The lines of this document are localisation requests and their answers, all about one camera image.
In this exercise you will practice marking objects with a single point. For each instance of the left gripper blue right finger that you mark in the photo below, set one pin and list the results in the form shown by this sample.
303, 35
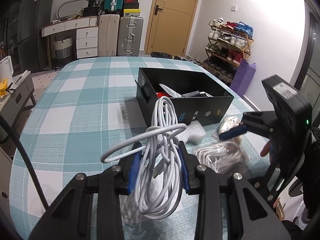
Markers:
189, 163

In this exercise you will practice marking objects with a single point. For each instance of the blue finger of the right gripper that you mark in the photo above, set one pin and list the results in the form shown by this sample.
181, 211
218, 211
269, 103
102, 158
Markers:
233, 132
260, 123

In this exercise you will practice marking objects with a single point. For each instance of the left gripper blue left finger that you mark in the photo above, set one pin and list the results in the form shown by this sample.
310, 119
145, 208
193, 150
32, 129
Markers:
132, 169

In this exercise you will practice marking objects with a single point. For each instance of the white foam piece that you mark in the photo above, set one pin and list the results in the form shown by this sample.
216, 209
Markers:
194, 133

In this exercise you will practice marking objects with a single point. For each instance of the red white snack packet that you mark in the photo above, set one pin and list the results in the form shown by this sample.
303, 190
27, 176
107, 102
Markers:
161, 94

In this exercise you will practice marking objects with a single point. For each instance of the person's right hand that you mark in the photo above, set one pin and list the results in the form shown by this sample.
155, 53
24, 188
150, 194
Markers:
265, 150

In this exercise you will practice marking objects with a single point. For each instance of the black storage box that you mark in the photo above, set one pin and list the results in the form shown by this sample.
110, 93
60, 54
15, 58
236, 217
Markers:
202, 98

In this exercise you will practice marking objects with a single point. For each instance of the purple bag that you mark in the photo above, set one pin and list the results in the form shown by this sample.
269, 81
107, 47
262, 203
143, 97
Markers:
243, 77

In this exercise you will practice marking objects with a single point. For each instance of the teal plaid tablecloth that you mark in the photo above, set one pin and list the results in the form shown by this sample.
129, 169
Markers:
88, 107

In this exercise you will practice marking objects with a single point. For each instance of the wooden shoe rack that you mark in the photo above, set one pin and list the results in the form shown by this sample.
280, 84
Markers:
229, 43

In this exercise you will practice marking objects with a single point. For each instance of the dotted floor rug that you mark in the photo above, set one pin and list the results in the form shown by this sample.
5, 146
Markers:
42, 80

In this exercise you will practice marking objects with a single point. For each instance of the wooden door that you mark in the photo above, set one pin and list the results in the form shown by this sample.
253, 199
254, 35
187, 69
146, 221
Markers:
169, 26

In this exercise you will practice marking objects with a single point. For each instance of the grey tv cabinet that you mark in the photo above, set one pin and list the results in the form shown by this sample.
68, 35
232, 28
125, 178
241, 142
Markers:
21, 98

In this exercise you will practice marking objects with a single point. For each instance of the silver suitcase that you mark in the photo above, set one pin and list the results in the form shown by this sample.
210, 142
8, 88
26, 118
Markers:
129, 35

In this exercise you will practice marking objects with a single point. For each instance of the woven laundry basket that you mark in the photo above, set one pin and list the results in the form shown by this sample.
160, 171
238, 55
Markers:
64, 52

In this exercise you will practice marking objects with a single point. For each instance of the beige suitcase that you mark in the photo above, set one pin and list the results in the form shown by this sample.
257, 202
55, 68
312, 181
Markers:
108, 27

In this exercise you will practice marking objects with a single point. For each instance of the white drawer desk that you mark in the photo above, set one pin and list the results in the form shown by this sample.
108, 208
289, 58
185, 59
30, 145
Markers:
83, 30

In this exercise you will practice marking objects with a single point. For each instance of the black bag on desk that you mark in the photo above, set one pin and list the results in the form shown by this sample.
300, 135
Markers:
92, 8

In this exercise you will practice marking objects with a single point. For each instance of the stack of shoe boxes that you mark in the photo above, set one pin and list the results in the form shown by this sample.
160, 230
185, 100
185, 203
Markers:
131, 8

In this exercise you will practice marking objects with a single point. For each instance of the dark grey refrigerator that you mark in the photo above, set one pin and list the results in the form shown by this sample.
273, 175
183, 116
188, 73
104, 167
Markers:
32, 47

